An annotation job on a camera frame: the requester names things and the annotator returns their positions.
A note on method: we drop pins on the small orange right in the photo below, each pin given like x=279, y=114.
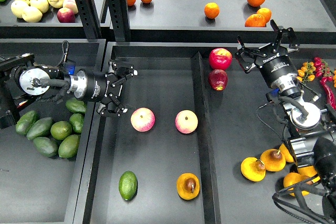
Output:
x=266, y=13

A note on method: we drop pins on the black shelf post right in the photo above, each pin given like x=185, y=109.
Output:
x=120, y=21

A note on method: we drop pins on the yellow pear middle pile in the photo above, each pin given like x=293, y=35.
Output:
x=273, y=160

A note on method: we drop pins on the orange front right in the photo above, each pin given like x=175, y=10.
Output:
x=255, y=20

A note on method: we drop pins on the dark red apple lower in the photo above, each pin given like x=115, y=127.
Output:
x=218, y=79

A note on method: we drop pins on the yellow pear brown stem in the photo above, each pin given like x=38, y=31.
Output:
x=188, y=186

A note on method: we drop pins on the green avocado round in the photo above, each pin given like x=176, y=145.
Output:
x=60, y=130

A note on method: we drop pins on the red apple on shelf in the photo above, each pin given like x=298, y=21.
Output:
x=66, y=15

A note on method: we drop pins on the pink apple left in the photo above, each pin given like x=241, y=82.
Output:
x=142, y=119

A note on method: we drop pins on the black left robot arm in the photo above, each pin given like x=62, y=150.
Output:
x=23, y=82

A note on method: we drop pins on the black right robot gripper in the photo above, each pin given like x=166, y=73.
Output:
x=277, y=66

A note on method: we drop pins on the pale yellow pear left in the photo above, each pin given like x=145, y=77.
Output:
x=17, y=8

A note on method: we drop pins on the pink apple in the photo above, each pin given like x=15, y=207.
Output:
x=186, y=121
x=142, y=119

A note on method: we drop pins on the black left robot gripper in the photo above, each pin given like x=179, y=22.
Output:
x=98, y=84

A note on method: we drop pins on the orange cherry tomato bunch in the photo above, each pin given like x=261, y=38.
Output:
x=307, y=72

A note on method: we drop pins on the orange middle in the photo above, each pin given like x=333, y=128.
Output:
x=211, y=10

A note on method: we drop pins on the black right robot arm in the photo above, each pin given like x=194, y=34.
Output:
x=311, y=140

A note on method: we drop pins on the black shelf post left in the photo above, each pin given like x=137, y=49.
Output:
x=89, y=18

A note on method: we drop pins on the green avocado top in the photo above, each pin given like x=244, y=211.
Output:
x=76, y=106

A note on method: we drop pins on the yellow pear left pile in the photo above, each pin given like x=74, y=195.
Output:
x=253, y=169

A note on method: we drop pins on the black center tray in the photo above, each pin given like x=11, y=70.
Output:
x=232, y=124

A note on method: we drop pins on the red apple upper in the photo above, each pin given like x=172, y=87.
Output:
x=220, y=58

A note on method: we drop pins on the pink apple right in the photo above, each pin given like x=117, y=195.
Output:
x=186, y=121

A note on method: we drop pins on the black shelf post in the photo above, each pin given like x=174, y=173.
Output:
x=120, y=21
x=89, y=18

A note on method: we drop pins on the red chili pepper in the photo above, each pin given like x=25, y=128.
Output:
x=329, y=96

